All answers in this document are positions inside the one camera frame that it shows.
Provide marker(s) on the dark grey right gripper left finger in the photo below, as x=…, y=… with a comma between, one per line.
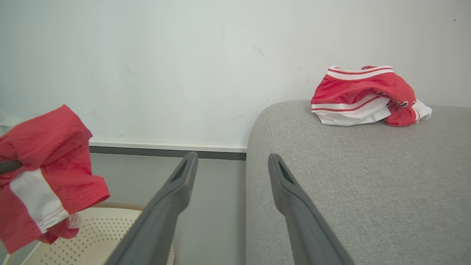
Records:
x=162, y=213

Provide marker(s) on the red shorts with white stripe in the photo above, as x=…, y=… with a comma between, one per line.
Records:
x=55, y=154

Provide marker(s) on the grey fabric sofa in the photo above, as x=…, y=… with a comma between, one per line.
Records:
x=368, y=191

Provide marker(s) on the cream perforated plastic laundry basket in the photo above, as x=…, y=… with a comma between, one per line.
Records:
x=99, y=235

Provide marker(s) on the white and black baseboard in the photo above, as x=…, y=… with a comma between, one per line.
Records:
x=165, y=150

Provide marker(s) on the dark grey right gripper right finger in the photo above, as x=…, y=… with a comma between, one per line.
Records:
x=305, y=228

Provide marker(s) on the red and white striped garment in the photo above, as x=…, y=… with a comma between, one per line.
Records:
x=353, y=92

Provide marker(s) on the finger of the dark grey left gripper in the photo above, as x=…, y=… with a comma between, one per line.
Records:
x=10, y=166

